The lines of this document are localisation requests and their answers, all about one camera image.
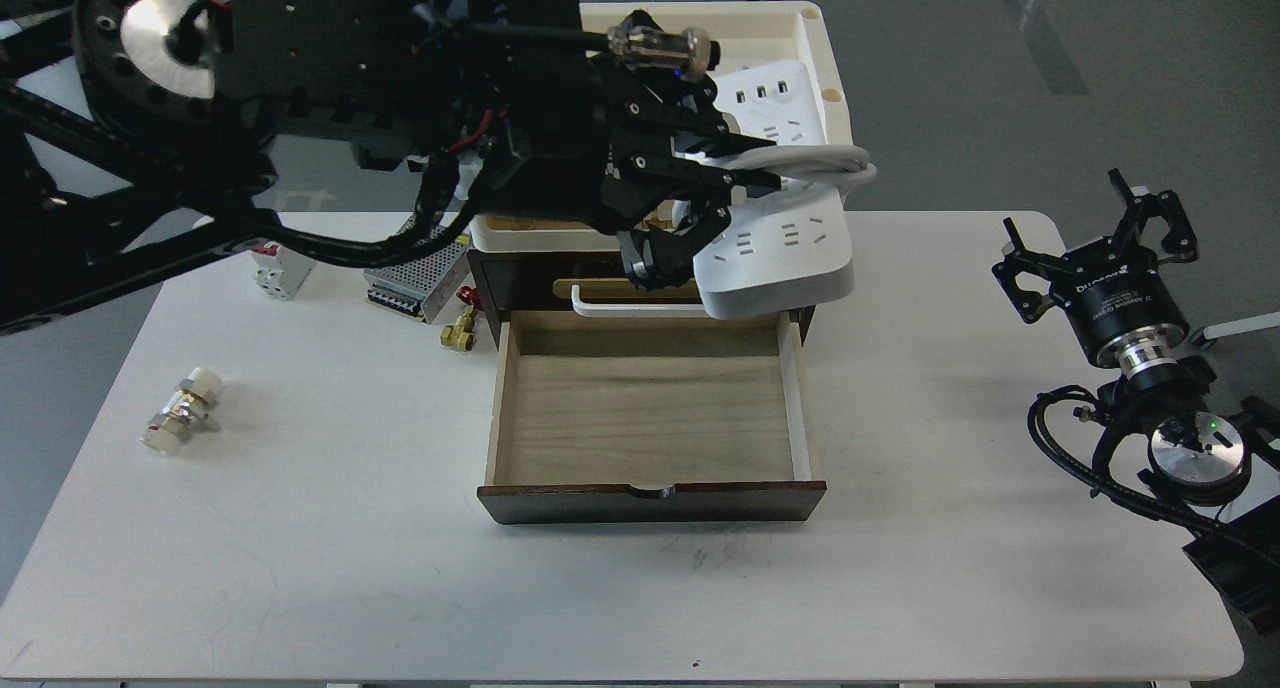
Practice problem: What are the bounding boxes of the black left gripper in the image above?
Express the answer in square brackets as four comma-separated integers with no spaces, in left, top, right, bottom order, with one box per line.
[470,13,781,292]

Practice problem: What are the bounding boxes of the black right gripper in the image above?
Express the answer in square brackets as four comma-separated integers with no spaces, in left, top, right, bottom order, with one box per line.
[992,169,1199,370]

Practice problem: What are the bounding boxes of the white power strip with cable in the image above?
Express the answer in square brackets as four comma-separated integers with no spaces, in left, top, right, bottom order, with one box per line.
[694,59,878,320]

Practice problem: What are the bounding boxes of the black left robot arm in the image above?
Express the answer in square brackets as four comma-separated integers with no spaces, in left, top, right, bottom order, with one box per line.
[3,0,781,334]

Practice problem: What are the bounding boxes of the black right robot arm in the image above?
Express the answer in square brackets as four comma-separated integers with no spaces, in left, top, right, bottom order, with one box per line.
[992,169,1279,636]

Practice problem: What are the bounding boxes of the cream plastic tray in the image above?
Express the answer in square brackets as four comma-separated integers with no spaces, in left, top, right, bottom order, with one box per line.
[470,1,854,252]

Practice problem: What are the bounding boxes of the open wooden drawer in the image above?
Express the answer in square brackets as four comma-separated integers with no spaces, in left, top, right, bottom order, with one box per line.
[477,311,827,526]

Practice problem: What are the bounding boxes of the metal mesh power supply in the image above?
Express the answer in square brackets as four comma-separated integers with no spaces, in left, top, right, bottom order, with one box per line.
[364,231,471,324]

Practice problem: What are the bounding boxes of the white red circuit breaker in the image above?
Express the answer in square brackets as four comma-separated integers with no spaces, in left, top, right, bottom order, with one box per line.
[250,240,317,301]

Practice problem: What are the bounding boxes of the silver white pipe fitting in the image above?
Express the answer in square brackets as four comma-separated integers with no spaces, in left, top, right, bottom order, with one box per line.
[138,366,224,457]

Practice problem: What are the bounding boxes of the white drawer handle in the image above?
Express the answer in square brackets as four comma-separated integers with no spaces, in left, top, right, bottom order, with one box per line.
[570,284,709,318]

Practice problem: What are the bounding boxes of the brass valve red handle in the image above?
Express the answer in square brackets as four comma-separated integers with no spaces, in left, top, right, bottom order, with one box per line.
[439,284,483,352]

